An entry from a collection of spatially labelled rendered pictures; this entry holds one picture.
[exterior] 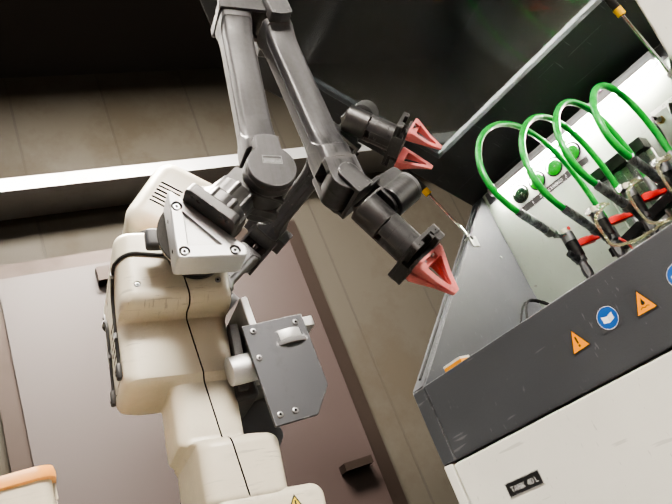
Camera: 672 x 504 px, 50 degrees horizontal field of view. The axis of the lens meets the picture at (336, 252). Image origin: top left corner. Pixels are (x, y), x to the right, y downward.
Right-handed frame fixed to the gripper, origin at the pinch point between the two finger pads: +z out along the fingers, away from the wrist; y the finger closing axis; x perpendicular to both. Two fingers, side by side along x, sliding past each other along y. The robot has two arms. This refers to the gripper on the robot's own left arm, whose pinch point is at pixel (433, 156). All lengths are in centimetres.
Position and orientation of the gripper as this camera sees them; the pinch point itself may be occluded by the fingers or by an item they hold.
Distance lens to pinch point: 150.1
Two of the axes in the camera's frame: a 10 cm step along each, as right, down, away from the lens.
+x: -3.1, 5.6, -7.7
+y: -2.9, 7.1, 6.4
